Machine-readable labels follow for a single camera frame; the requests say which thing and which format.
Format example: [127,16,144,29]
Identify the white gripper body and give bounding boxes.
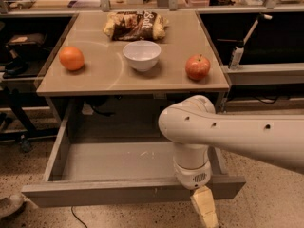
[173,156,212,190]

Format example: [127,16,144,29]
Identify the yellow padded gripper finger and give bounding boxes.
[190,186,219,228]

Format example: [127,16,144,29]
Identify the grey top drawer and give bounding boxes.
[21,99,247,208]

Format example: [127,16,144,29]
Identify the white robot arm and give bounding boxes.
[159,96,304,228]

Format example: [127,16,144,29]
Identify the grey drawer cabinet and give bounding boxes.
[37,11,229,138]

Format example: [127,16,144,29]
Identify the red apple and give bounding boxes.
[185,54,211,81]

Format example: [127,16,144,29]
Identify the white bowl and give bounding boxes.
[123,41,162,72]

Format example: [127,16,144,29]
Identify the brown chip bag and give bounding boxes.
[103,10,168,41]

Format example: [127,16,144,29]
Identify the orange fruit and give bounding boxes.
[59,47,85,71]

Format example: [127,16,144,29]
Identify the white rod tool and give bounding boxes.
[243,13,273,46]

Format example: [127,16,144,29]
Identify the white shoe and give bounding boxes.
[0,194,24,219]

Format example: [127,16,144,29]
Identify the black office chair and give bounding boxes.
[1,33,60,153]

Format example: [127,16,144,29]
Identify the black floor cable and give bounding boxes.
[70,205,88,228]

